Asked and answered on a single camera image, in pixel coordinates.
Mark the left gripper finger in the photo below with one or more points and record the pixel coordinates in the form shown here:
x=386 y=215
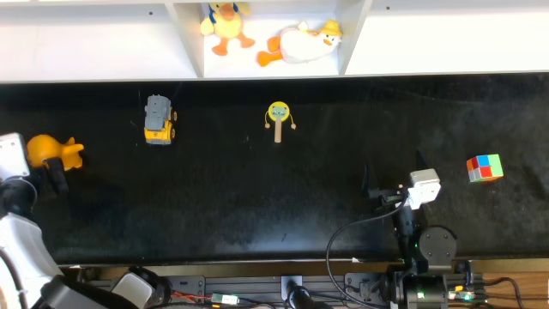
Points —
x=56 y=176

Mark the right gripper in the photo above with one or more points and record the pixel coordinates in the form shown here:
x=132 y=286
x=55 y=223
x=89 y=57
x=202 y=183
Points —
x=388 y=198

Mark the yellow rubber duck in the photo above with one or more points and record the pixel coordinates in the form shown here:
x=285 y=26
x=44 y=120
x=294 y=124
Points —
x=45 y=148

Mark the many-coloured puzzle cube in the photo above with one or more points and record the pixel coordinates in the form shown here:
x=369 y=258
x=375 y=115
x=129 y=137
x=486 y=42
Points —
x=484 y=168

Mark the grey and yellow toy truck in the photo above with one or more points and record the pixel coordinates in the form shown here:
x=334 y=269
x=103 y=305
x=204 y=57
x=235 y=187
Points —
x=158 y=120

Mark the yellow rattle drum toy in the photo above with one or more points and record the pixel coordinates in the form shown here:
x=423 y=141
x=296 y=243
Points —
x=279 y=113

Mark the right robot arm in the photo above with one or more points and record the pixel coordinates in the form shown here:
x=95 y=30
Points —
x=437 y=246

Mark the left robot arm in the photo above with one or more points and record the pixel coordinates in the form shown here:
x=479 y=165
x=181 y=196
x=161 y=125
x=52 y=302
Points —
x=21 y=244

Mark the white shelf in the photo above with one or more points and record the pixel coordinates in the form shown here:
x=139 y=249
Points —
x=86 y=51

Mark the white plush duck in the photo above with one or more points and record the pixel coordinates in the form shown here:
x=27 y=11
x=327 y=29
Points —
x=304 y=45

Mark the yellow plush duck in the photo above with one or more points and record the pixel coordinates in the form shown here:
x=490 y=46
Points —
x=227 y=26

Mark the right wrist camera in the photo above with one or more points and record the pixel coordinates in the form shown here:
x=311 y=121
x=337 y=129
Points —
x=424 y=186

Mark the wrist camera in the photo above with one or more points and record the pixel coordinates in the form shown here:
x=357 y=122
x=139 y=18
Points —
x=12 y=156
x=424 y=186

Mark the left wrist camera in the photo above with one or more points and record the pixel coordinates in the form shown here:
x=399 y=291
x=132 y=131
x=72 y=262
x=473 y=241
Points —
x=12 y=156

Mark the mounting rail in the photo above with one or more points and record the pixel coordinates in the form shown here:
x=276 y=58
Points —
x=249 y=285

